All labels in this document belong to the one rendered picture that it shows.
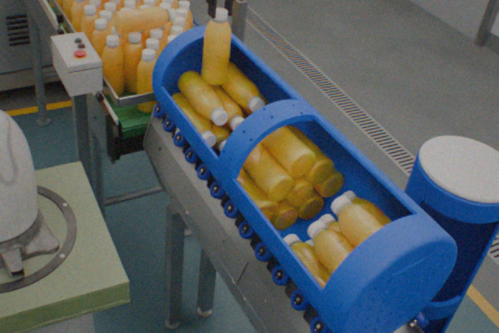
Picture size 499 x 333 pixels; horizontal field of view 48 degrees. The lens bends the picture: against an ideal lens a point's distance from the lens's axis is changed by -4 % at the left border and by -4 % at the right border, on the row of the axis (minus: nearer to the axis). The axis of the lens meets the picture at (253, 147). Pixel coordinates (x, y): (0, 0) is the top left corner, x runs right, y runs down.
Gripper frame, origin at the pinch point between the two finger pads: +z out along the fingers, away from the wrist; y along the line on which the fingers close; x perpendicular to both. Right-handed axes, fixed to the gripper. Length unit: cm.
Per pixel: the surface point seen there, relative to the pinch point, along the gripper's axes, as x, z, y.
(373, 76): 138, 138, 202
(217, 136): -10.1, 32.7, -3.8
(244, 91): -9.3, 21.2, 3.6
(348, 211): -60, 17, -2
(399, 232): -72, 11, -2
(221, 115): -13.8, 23.4, -5.0
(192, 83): -0.2, 21.5, -6.6
